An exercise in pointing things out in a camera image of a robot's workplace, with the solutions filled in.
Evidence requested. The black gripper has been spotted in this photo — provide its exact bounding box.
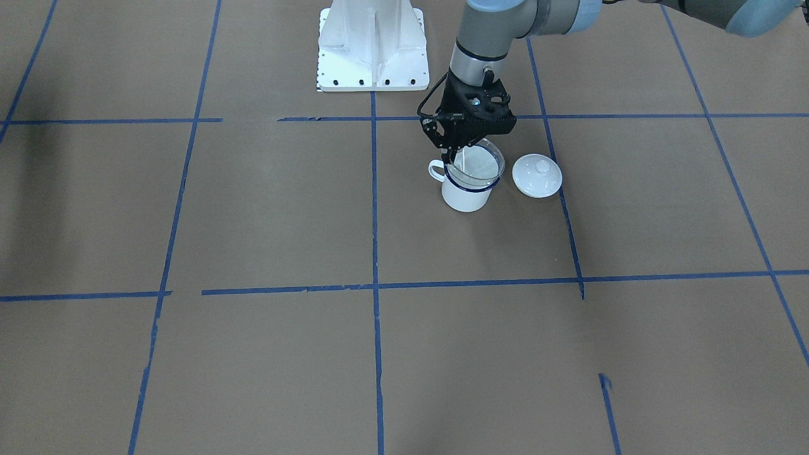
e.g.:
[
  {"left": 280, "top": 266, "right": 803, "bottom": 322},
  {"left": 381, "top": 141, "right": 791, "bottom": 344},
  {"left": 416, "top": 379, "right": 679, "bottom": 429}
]
[{"left": 420, "top": 70, "right": 517, "bottom": 165}]

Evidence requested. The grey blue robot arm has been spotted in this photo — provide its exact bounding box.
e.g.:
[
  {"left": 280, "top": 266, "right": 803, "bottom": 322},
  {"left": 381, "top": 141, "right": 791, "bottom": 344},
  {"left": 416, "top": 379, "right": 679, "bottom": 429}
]
[{"left": 417, "top": 1, "right": 807, "bottom": 164}]

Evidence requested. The white enamel mug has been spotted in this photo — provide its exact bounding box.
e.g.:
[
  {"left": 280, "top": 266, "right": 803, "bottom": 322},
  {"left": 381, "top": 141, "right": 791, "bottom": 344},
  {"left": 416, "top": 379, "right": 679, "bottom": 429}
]
[{"left": 428, "top": 159, "right": 500, "bottom": 212}]

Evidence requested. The white mug lid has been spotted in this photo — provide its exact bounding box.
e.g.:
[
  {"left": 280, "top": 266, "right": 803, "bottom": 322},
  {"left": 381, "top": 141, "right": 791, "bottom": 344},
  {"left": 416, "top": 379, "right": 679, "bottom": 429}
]
[{"left": 511, "top": 154, "right": 563, "bottom": 198}]

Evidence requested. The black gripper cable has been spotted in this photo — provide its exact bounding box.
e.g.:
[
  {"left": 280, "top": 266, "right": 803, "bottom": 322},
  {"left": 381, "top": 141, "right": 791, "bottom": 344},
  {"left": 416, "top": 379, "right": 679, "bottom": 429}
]
[{"left": 417, "top": 75, "right": 449, "bottom": 121}]

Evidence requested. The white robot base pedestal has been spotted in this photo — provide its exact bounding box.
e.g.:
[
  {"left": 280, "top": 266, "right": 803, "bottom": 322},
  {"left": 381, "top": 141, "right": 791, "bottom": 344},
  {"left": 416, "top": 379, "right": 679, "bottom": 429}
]
[{"left": 316, "top": 1, "right": 430, "bottom": 92}]

